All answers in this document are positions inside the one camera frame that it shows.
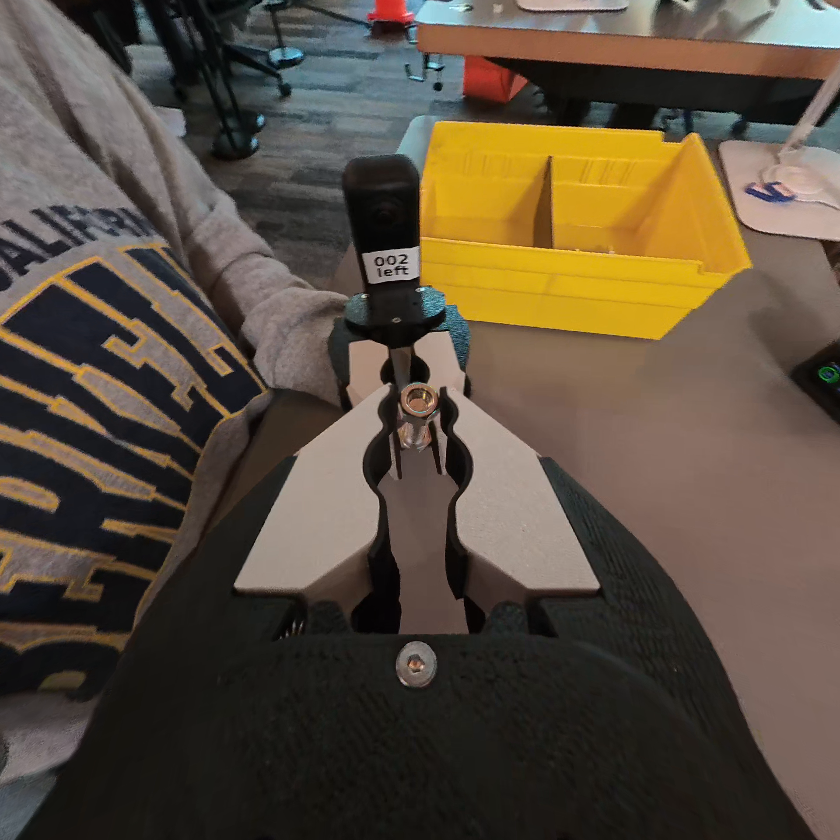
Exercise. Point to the black office chair base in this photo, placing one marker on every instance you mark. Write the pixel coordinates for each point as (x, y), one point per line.
(285, 58)

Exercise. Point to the orange box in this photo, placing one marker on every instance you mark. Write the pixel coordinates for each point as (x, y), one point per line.
(489, 82)

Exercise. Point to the yellow plastic divided bin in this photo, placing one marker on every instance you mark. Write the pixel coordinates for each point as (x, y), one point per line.
(577, 289)

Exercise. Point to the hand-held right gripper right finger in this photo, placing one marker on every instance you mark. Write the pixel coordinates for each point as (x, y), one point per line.
(522, 512)

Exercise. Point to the pale mat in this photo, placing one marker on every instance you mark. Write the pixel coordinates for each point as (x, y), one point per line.
(571, 4)

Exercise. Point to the blue tape strip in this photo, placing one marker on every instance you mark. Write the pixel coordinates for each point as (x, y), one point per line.
(768, 192)

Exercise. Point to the clear plastic stand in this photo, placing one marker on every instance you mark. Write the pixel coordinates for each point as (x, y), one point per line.
(810, 124)

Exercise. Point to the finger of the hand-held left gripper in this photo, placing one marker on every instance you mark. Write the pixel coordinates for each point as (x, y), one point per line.
(364, 371)
(436, 361)

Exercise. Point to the wooden table with black frame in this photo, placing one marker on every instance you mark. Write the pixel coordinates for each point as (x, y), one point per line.
(623, 39)

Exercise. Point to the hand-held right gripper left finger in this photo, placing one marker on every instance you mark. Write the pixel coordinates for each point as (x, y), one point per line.
(308, 512)

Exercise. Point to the black stand with round base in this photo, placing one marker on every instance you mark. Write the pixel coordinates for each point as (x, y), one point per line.
(236, 141)

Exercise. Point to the black device with green light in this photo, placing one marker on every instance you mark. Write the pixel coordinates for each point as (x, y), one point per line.
(820, 384)

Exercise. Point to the person's left forearm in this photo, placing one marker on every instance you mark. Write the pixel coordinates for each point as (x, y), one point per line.
(262, 289)

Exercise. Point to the orange traffic cone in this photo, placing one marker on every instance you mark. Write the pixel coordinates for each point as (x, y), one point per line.
(390, 12)

